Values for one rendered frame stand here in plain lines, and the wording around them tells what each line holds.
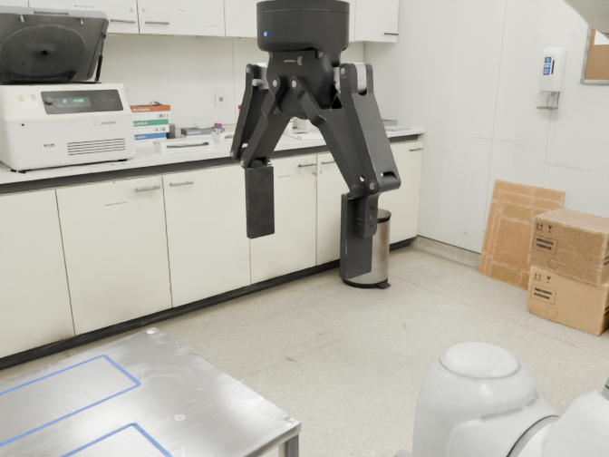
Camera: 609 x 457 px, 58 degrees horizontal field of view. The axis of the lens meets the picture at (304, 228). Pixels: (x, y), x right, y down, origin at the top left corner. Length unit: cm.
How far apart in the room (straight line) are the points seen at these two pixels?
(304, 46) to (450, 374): 49
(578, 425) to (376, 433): 158
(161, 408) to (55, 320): 195
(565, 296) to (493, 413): 250
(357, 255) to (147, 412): 59
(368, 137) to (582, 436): 44
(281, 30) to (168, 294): 266
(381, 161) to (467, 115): 348
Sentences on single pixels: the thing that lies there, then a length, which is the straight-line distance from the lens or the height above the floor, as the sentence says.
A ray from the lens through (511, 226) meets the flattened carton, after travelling 370.
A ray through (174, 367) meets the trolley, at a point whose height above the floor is 82.
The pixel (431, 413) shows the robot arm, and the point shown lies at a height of 90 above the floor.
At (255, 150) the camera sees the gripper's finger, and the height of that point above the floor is 128.
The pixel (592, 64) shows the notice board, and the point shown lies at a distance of 347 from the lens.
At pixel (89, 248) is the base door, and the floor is 51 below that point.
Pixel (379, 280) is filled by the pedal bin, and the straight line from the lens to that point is 346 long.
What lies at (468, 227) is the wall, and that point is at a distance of 397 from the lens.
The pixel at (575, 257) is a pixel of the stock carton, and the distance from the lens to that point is 314.
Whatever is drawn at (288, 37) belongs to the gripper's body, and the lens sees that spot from 43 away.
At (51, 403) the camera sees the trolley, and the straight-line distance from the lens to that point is 103.
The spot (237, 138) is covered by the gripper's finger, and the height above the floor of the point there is 128.
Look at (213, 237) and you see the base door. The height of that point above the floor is 43.
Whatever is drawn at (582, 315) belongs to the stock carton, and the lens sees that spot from 324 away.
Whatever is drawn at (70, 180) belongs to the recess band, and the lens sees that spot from 275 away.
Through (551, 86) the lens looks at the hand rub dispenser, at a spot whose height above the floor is 123.
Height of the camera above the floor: 135
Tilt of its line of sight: 17 degrees down
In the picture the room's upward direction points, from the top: straight up
